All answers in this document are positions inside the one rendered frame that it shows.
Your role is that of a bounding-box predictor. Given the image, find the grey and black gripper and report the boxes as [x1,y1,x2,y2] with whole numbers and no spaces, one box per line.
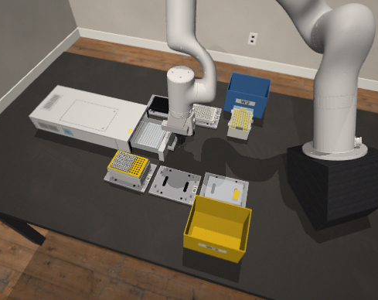
[174,111,196,145]

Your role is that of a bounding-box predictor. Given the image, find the blue open-top bin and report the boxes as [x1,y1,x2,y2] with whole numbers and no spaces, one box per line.
[223,73,271,118]

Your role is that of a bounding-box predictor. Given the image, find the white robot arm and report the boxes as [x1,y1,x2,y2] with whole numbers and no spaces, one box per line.
[161,0,376,161]

